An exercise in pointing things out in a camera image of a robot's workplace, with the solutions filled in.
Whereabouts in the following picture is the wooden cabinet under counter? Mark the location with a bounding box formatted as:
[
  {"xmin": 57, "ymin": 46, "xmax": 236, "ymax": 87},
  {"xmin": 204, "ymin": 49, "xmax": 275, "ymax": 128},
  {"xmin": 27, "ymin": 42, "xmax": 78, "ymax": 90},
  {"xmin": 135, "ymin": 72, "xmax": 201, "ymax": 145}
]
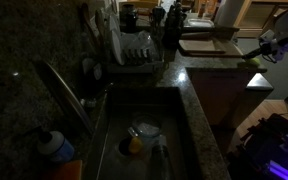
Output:
[{"xmin": 188, "ymin": 69, "xmax": 274, "ymax": 129}]

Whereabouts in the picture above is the light wooden cutting board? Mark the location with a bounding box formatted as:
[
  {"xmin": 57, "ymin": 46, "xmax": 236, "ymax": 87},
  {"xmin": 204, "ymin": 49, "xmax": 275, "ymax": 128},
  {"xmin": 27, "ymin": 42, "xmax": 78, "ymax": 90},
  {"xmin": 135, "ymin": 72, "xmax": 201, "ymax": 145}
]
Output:
[{"xmin": 179, "ymin": 40, "xmax": 226, "ymax": 54}]

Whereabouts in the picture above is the curved chrome faucet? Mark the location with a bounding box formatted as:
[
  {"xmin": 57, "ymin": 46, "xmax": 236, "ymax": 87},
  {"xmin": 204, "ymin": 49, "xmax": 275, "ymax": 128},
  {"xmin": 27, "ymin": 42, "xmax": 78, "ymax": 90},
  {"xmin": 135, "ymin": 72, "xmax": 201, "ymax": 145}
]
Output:
[{"xmin": 33, "ymin": 60, "xmax": 94, "ymax": 137}]

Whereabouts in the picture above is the large lower wooden cutting board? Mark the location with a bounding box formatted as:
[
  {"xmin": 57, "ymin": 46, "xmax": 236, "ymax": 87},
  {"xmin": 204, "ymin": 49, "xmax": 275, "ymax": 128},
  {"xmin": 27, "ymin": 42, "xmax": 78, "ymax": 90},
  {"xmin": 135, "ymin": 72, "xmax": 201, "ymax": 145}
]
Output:
[{"xmin": 180, "ymin": 38, "xmax": 242, "ymax": 58}]

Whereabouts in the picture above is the dark bottle in sink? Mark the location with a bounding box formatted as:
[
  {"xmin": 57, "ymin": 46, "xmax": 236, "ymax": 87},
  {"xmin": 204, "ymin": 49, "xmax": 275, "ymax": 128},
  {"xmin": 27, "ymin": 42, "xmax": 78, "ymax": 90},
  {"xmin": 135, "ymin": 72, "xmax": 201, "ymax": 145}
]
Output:
[{"xmin": 150, "ymin": 145, "xmax": 174, "ymax": 180}]

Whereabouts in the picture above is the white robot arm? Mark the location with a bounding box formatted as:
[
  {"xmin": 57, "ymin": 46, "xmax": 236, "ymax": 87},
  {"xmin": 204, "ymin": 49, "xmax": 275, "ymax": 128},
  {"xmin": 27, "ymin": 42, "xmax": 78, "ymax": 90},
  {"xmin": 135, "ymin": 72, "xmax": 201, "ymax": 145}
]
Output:
[{"xmin": 242, "ymin": 10, "xmax": 288, "ymax": 63}]

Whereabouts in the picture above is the yellow item in sink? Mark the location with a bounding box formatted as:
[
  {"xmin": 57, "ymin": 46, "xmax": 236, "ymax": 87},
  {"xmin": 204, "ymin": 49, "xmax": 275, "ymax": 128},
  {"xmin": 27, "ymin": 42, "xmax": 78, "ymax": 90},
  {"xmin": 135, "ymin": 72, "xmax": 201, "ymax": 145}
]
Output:
[{"xmin": 128, "ymin": 137, "xmax": 143, "ymax": 154}]

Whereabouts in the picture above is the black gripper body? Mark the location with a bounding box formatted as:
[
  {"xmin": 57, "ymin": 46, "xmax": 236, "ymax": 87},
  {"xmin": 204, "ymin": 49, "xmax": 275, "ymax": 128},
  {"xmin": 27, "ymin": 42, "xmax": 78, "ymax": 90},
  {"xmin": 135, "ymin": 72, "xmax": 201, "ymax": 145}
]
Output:
[{"xmin": 242, "ymin": 43, "xmax": 272, "ymax": 61}]

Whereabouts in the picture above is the blue white soap dispenser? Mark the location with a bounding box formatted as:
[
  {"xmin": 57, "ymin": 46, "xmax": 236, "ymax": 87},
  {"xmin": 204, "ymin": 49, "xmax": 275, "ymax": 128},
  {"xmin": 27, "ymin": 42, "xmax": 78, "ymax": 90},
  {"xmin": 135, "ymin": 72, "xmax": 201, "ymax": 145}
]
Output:
[{"xmin": 25, "ymin": 126, "xmax": 75, "ymax": 163}]

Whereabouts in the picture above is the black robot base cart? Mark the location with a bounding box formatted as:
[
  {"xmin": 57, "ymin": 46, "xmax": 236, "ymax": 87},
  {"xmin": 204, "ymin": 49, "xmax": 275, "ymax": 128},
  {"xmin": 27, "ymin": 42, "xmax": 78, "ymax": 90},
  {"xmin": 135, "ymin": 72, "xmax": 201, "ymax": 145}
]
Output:
[{"xmin": 227, "ymin": 114, "xmax": 288, "ymax": 180}]

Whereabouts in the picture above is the black knife block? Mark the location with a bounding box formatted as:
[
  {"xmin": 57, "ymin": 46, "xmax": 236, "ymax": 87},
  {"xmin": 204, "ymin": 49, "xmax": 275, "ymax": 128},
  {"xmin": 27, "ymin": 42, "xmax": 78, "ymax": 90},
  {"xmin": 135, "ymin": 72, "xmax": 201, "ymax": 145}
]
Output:
[{"xmin": 162, "ymin": 0, "xmax": 187, "ymax": 49}]

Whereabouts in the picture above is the white dish rack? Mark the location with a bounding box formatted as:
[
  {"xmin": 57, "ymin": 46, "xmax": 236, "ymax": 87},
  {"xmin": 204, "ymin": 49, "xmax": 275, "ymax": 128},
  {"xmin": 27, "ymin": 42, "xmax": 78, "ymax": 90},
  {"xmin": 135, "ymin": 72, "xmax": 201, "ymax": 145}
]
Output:
[{"xmin": 106, "ymin": 31, "xmax": 164, "ymax": 74}]

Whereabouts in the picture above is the glass bowl in sink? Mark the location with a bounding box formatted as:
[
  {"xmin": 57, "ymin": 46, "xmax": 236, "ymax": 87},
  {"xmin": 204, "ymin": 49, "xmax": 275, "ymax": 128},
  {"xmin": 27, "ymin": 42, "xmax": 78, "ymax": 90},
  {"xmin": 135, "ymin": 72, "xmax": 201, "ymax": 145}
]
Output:
[{"xmin": 132, "ymin": 115, "xmax": 162, "ymax": 137}]

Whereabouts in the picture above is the stainless steel sink basin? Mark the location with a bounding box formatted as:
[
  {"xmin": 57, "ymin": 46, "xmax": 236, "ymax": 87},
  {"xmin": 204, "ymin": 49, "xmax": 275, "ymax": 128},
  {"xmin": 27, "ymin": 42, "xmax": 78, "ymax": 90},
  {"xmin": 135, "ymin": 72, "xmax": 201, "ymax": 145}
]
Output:
[{"xmin": 82, "ymin": 87, "xmax": 201, "ymax": 180}]

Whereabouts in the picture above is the white paper towel roll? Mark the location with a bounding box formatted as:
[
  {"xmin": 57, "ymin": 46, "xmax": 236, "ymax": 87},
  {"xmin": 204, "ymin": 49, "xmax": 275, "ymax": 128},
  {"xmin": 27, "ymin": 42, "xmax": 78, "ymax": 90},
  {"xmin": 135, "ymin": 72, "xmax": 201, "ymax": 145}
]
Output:
[{"xmin": 214, "ymin": 0, "xmax": 244, "ymax": 27}]

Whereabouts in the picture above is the white plate in rack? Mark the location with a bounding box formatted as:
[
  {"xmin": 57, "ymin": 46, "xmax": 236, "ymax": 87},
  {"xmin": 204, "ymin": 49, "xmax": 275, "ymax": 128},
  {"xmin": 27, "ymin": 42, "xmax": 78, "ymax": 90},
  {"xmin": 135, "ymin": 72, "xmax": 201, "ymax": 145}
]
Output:
[{"xmin": 111, "ymin": 29, "xmax": 125, "ymax": 65}]

